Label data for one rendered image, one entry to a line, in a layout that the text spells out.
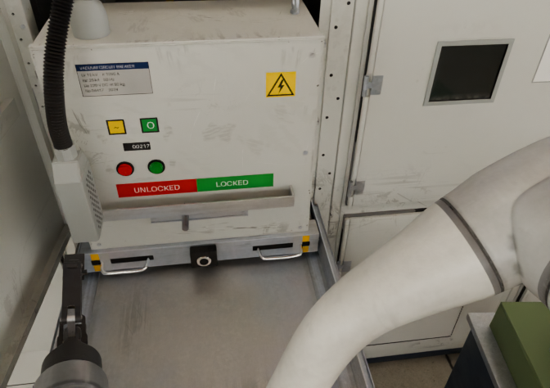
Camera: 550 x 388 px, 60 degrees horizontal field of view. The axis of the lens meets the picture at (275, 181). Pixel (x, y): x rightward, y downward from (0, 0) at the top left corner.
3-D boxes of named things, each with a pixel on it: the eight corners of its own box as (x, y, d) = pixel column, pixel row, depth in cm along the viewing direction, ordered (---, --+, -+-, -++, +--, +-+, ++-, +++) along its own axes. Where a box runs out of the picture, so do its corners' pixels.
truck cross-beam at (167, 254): (317, 251, 115) (319, 233, 112) (84, 272, 109) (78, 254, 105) (313, 236, 119) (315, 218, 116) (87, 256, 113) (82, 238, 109)
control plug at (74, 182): (100, 241, 90) (78, 167, 80) (73, 244, 90) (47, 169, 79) (105, 214, 97) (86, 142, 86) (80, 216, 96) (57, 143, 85)
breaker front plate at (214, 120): (307, 238, 112) (323, 42, 83) (93, 257, 106) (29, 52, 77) (306, 234, 113) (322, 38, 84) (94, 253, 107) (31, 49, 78)
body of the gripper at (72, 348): (37, 362, 59) (43, 316, 67) (40, 415, 61) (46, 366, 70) (101, 353, 61) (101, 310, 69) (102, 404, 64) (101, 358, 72)
